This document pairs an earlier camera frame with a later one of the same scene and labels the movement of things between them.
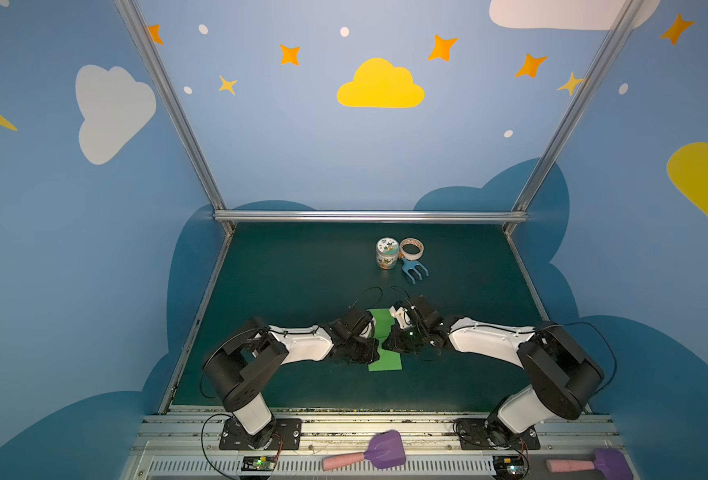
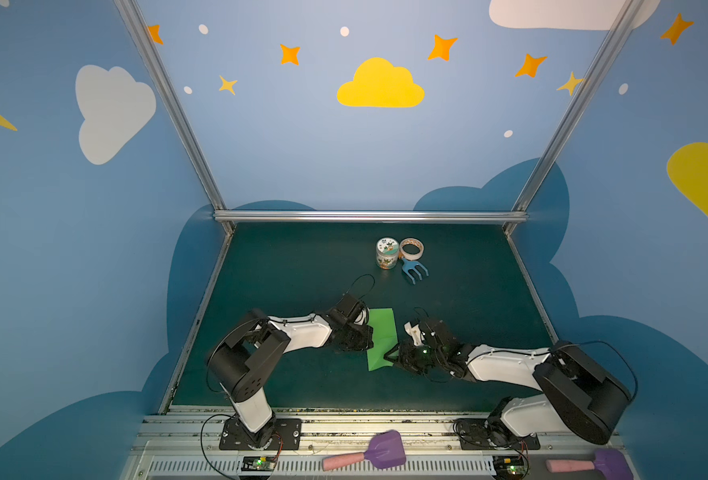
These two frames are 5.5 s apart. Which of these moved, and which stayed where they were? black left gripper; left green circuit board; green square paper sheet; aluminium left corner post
Moved: black left gripper
Stayed: green square paper sheet; left green circuit board; aluminium left corner post
